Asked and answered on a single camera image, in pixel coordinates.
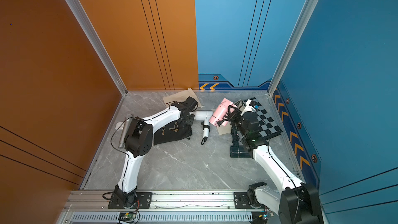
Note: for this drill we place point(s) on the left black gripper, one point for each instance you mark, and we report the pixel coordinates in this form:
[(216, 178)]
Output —
[(191, 121)]

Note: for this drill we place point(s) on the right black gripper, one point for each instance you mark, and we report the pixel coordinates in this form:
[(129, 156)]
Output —
[(236, 114)]

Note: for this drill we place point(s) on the black drawstring dryer bag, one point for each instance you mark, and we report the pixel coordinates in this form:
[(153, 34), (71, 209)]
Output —
[(174, 131)]

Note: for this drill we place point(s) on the pink hair dryer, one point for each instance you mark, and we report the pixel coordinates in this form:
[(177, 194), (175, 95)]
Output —
[(220, 115)]

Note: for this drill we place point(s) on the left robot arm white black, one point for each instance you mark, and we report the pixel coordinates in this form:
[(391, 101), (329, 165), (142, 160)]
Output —
[(139, 141)]

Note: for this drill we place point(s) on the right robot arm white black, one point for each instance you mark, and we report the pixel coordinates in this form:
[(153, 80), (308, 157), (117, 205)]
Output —
[(294, 201)]

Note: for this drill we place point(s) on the white hair dryer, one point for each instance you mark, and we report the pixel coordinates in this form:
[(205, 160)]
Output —
[(204, 117)]

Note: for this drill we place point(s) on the dark green hair dryer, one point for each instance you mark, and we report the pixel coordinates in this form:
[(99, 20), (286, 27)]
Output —
[(239, 143)]

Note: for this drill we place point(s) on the silver grey hair tool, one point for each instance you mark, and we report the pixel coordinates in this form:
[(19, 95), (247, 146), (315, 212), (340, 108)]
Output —
[(125, 126)]

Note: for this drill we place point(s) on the beige cloth bag right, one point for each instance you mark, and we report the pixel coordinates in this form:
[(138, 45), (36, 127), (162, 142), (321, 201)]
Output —
[(223, 130)]

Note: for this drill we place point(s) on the beige cloth bag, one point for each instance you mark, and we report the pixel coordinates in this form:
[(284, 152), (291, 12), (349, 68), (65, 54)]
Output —
[(223, 130), (182, 96)]

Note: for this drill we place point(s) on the beige cloth bag rear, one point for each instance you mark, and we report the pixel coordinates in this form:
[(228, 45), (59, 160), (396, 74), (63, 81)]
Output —
[(182, 96)]

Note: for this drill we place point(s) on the black white checkerboard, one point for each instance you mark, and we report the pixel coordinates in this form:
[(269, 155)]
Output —
[(268, 128)]

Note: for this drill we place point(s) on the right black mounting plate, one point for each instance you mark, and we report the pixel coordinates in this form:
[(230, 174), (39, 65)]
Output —
[(242, 201)]

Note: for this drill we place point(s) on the black mounting plate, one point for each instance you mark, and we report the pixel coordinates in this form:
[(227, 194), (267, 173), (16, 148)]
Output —
[(133, 200), (242, 201)]

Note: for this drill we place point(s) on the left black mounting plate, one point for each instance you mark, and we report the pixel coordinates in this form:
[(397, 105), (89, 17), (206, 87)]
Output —
[(133, 200)]

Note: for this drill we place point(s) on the right green circuit board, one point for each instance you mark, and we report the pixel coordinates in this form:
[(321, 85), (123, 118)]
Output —
[(261, 217)]

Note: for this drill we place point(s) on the green circuit board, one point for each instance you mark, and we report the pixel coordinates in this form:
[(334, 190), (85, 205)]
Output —
[(261, 217), (127, 218)]

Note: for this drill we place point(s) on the left green circuit board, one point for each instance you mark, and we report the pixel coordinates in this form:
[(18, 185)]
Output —
[(127, 218)]

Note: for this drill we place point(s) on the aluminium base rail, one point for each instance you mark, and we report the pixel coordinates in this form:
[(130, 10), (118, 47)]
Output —
[(167, 207)]

